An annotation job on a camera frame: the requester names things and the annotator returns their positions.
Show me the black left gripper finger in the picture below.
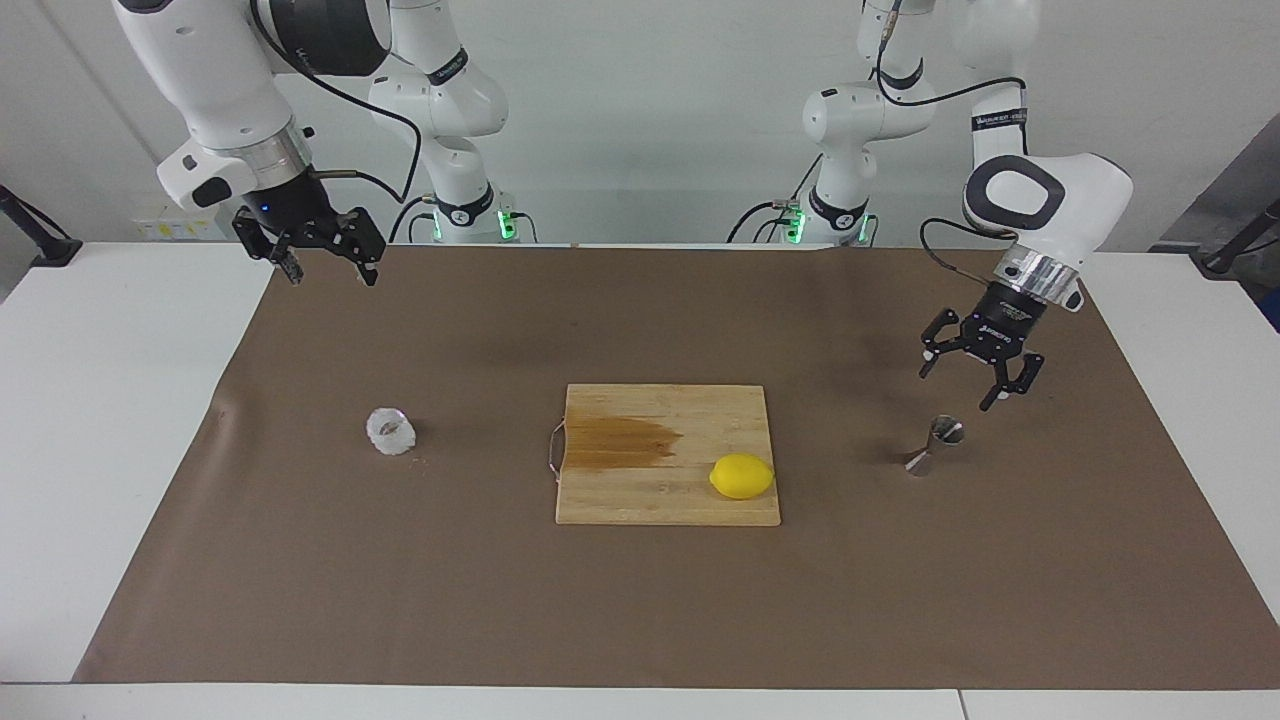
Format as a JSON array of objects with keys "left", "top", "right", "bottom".
[
  {"left": 918, "top": 307, "right": 967, "bottom": 382},
  {"left": 977, "top": 350, "right": 1047, "bottom": 414}
]

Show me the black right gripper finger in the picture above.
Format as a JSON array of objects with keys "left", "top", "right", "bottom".
[
  {"left": 329, "top": 207, "right": 388, "bottom": 289},
  {"left": 232, "top": 207, "right": 305, "bottom": 288}
]

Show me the steel double jigger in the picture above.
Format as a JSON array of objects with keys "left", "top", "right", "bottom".
[{"left": 904, "top": 415, "right": 967, "bottom": 477}]

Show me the clear plastic cup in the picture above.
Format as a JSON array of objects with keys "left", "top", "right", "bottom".
[{"left": 365, "top": 407, "right": 418, "bottom": 457}]

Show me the yellow lemon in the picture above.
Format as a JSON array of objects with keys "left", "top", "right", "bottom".
[{"left": 709, "top": 453, "right": 776, "bottom": 501}]

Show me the wooden cutting board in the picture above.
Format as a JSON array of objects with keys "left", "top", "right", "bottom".
[{"left": 548, "top": 384, "right": 782, "bottom": 528}]

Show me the brown table mat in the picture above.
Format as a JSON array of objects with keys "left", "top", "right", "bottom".
[{"left": 72, "top": 243, "right": 1280, "bottom": 691}]

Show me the black base cable bundle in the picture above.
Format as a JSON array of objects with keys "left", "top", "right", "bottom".
[
  {"left": 727, "top": 155, "right": 823, "bottom": 244},
  {"left": 388, "top": 193, "right": 441, "bottom": 246}
]

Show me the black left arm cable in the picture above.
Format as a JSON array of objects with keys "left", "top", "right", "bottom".
[{"left": 872, "top": 0, "right": 1031, "bottom": 293}]

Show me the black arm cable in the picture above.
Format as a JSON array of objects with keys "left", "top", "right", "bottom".
[
  {"left": 872, "top": 0, "right": 1031, "bottom": 293},
  {"left": 250, "top": 0, "right": 423, "bottom": 204}
]

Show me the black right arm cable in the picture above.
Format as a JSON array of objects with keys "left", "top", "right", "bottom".
[{"left": 250, "top": 0, "right": 423, "bottom": 204}]

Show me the black camera stand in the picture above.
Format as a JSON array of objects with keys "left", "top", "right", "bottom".
[
  {"left": 1190, "top": 198, "right": 1280, "bottom": 281},
  {"left": 0, "top": 185, "right": 83, "bottom": 268}
]

